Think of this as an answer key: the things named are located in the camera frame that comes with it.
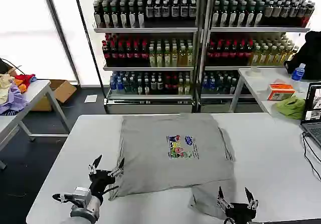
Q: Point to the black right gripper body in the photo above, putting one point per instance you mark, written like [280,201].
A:
[239,212]

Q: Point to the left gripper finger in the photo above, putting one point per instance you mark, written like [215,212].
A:
[118,169]
[94,164]

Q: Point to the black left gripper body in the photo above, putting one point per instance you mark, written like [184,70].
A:
[100,180]

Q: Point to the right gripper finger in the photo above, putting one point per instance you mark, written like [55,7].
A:
[222,200]
[251,201]

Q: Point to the grey printed t-shirt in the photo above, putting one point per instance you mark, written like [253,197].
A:
[150,158]

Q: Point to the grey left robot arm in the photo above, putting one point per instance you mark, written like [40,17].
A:
[91,207]

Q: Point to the white paper sheet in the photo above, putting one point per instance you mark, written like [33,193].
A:
[90,98]

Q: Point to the brown cardboard box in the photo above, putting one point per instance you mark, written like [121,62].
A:
[61,91]

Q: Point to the white side table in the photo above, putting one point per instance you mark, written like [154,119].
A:
[37,88]

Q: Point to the green cloth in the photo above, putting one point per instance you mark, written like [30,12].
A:
[291,107]

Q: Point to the purple cloth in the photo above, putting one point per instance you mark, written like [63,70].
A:
[15,98]

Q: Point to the orange cloth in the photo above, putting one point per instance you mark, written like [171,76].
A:
[22,86]

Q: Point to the red cloth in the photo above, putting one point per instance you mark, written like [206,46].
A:
[25,77]

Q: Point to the grey laptop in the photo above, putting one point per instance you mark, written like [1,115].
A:
[313,108]

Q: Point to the orange tissue box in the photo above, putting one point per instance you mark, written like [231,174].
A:
[281,91]

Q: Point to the white desk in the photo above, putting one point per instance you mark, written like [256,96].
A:
[263,83]

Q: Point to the cream cloth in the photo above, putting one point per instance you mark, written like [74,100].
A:
[5,86]

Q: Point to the metal shelf rack with bottles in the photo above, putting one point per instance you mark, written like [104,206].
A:
[250,40]
[150,48]

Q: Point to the white tape roll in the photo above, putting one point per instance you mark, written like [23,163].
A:
[254,72]

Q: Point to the blue-capped water bottle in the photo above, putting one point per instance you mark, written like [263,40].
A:
[298,74]

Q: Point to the black bag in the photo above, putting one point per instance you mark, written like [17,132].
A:
[306,50]

